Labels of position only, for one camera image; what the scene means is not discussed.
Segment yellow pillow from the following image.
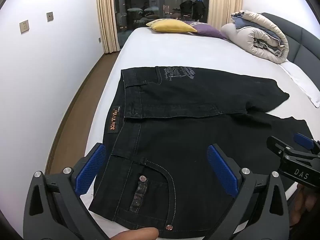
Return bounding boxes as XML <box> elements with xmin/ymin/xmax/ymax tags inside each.
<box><xmin>146</xmin><ymin>19</ymin><xmax>198</xmax><ymax>33</ymax></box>

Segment dark hanging jacket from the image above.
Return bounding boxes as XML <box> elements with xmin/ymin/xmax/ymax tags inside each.
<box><xmin>179</xmin><ymin>0</ymin><xmax>193</xmax><ymax>18</ymax></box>
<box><xmin>192</xmin><ymin>0</ymin><xmax>207</xmax><ymax>22</ymax></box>

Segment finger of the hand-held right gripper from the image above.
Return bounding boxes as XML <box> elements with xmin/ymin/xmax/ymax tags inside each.
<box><xmin>266</xmin><ymin>135</ymin><xmax>320</xmax><ymax>166</ymax></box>
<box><xmin>293</xmin><ymin>133</ymin><xmax>320</xmax><ymax>153</ymax></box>

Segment purple pillow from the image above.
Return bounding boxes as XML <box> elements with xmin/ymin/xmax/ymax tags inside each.
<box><xmin>184</xmin><ymin>21</ymin><xmax>228</xmax><ymax>40</ymax></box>

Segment person's right hand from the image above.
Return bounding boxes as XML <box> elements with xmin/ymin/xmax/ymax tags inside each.
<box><xmin>291</xmin><ymin>182</ymin><xmax>319</xmax><ymax>222</ymax></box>

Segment white pillow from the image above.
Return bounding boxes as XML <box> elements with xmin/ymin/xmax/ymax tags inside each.
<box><xmin>279</xmin><ymin>61</ymin><xmax>320</xmax><ymax>108</ymax></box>

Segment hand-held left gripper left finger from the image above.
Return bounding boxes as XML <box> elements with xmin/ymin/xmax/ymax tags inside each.
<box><xmin>22</xmin><ymin>142</ymin><xmax>110</xmax><ymax>240</ymax></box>

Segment beige curtain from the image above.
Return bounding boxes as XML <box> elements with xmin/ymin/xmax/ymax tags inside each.
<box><xmin>95</xmin><ymin>0</ymin><xmax>125</xmax><ymax>54</ymax></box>
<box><xmin>207</xmin><ymin>0</ymin><xmax>243</xmax><ymax>30</ymax></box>

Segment black pants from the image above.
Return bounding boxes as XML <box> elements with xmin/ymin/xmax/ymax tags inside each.
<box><xmin>89</xmin><ymin>66</ymin><xmax>316</xmax><ymax>239</ymax></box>

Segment rolled beige duvet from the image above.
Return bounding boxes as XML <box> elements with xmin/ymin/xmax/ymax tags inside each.
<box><xmin>221</xmin><ymin>10</ymin><xmax>290</xmax><ymax>64</ymax></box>

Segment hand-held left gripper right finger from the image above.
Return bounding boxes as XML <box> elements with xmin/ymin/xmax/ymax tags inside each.
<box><xmin>202</xmin><ymin>144</ymin><xmax>290</xmax><ymax>240</ymax></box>

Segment grey upholstered headboard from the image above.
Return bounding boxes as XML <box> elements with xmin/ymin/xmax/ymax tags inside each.
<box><xmin>260</xmin><ymin>12</ymin><xmax>320</xmax><ymax>81</ymax></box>

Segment white bed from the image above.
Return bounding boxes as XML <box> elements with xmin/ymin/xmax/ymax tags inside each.
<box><xmin>49</xmin><ymin>26</ymin><xmax>320</xmax><ymax>237</ymax></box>

